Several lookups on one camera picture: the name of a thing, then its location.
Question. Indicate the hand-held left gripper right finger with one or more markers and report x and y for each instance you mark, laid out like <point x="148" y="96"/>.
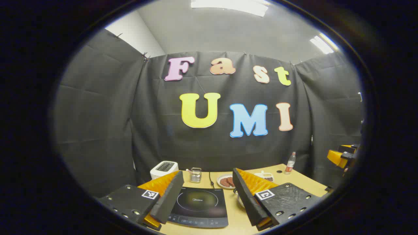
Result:
<point x="245" y="199"/>

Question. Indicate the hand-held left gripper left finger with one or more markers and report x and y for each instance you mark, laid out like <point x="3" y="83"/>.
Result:
<point x="169" y="199"/>

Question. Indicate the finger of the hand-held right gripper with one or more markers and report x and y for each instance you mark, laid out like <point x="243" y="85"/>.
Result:
<point x="336" y="158"/>

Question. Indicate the black induction cooktop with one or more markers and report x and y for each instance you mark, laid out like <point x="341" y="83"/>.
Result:
<point x="199" y="202"/>

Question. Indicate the brown meat patty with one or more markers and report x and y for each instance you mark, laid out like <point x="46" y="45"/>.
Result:
<point x="230" y="181"/>
<point x="224" y="182"/>

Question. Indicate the white round plate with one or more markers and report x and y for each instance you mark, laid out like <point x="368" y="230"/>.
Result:
<point x="223" y="186"/>

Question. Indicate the white divided dish with beans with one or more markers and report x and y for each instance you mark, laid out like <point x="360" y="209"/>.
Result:
<point x="268" y="178"/>

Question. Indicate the white toaster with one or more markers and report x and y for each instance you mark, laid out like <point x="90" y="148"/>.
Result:
<point x="163" y="168"/>

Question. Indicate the plastic bottle with red label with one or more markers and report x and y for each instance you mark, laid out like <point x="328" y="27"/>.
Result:
<point x="289" y="164"/>

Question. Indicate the small ceiling light panel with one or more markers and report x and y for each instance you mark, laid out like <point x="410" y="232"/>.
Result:
<point x="322" y="44"/>

